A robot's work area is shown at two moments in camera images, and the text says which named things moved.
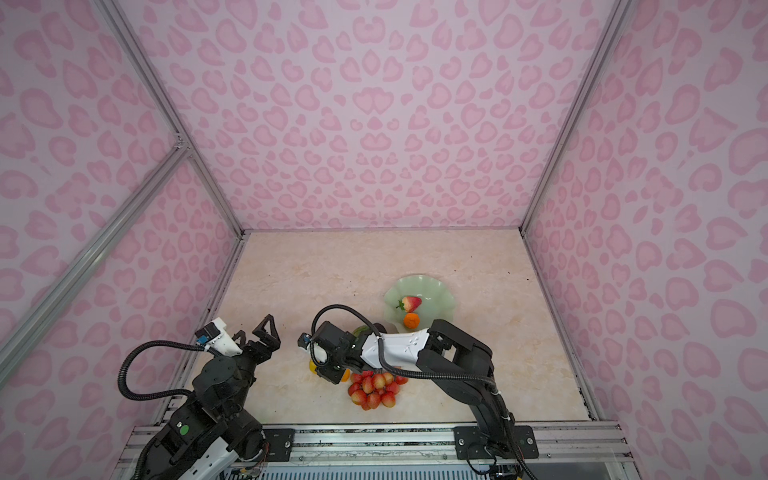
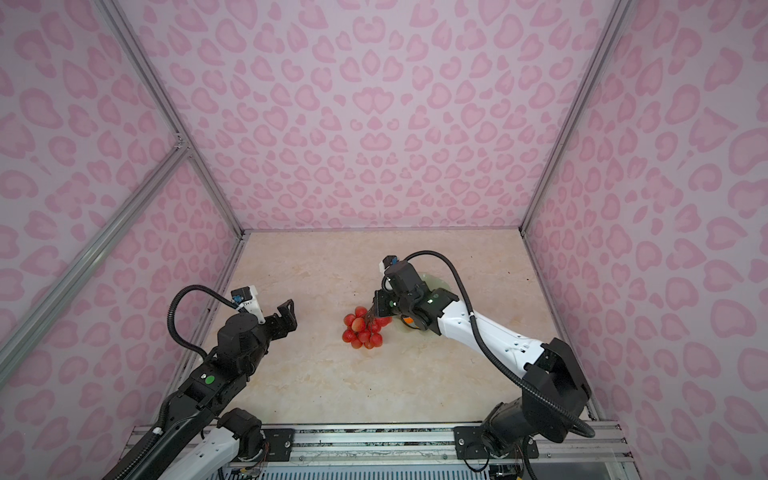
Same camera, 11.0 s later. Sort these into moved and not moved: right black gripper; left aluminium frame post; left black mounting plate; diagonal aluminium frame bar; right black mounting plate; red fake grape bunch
Moved: red fake grape bunch; right black gripper
Not moved: right black mounting plate; diagonal aluminium frame bar; left black mounting plate; left aluminium frame post
